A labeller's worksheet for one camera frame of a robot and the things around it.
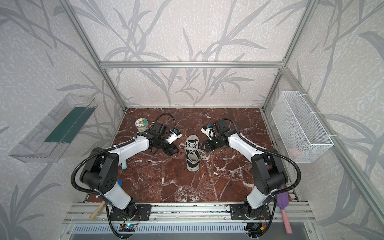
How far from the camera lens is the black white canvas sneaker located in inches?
34.0

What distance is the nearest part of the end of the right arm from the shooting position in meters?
0.68

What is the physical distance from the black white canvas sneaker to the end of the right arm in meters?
0.07
